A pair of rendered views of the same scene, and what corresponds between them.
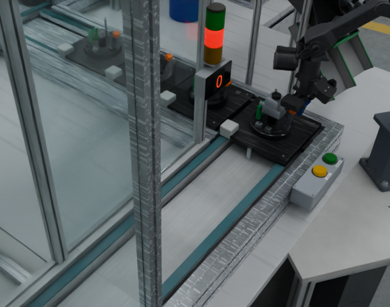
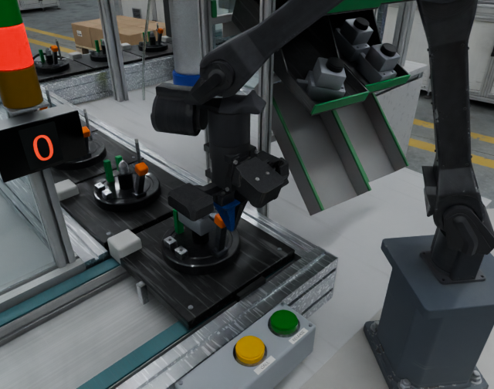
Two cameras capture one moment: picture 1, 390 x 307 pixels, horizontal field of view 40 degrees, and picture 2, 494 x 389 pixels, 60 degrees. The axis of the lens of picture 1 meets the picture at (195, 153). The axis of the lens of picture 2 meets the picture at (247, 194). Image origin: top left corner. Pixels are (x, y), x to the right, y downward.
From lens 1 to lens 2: 1.05 m
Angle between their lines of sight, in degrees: 13
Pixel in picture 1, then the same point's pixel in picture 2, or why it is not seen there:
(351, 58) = (372, 150)
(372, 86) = (415, 201)
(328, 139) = (298, 280)
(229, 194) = (59, 379)
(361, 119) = not seen: hidden behind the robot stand
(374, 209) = not seen: outside the picture
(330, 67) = (328, 159)
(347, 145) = (351, 292)
